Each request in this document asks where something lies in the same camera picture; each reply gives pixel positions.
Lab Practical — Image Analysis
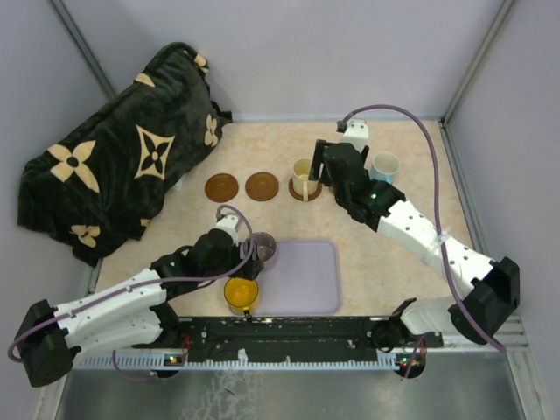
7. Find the black floral plush blanket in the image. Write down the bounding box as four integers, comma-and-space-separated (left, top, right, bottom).
17, 42, 232, 265

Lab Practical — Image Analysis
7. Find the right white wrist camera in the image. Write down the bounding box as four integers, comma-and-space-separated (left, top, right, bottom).
337, 118, 369, 152

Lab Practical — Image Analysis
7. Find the dark brown grooved coaster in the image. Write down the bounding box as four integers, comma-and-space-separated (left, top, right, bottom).
205, 173, 239, 203

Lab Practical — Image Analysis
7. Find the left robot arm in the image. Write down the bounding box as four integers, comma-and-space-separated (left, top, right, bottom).
9, 227, 263, 388

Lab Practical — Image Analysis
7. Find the lavender plastic tray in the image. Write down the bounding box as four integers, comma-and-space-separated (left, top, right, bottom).
253, 240, 340, 317

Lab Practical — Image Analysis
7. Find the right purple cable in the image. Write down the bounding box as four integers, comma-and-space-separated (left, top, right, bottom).
335, 103, 507, 380

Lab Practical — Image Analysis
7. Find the cream and blue mug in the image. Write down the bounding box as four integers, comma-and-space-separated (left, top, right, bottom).
369, 152, 400, 184

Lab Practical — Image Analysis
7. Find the yellow transparent mug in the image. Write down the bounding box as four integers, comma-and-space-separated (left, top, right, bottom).
223, 277, 260, 319

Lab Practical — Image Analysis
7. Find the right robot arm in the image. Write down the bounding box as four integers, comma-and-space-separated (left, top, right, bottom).
309, 140, 520, 347

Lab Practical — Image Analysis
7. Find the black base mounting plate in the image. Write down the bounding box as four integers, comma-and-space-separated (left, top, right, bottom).
136, 316, 443, 363

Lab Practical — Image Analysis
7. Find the transparent purple cup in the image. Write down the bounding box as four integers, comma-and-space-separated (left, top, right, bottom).
243, 232, 277, 270

